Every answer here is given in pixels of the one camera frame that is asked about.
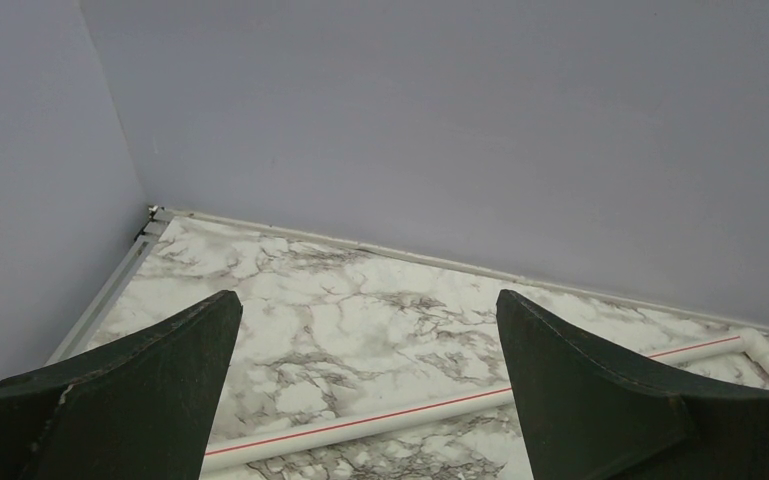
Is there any white PVC pipe frame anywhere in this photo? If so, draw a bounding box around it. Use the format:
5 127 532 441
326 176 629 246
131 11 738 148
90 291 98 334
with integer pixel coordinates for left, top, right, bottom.
201 328 769 479

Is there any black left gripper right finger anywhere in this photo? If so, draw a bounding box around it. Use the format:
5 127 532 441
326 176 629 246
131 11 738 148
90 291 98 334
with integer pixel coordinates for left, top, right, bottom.
496 290 769 479

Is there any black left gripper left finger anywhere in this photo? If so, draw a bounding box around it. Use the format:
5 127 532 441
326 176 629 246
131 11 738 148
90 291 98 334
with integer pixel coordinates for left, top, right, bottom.
0 290 243 479

